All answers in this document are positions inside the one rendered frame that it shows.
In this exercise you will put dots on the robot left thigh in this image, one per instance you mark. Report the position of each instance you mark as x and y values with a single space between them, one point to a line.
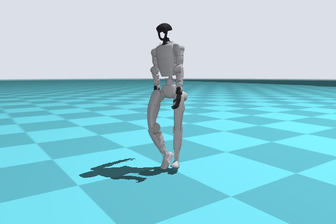
178 112

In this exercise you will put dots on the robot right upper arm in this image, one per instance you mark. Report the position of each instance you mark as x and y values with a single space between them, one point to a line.
155 68

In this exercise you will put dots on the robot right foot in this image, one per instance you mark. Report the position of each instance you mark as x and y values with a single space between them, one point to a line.
166 161

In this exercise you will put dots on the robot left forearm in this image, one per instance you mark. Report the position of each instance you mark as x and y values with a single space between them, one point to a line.
179 79

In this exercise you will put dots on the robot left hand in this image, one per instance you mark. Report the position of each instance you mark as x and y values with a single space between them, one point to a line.
178 98

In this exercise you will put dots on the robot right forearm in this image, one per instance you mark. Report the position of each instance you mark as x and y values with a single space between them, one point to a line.
156 80

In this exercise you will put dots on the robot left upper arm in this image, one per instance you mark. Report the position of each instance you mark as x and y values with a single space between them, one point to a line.
179 49

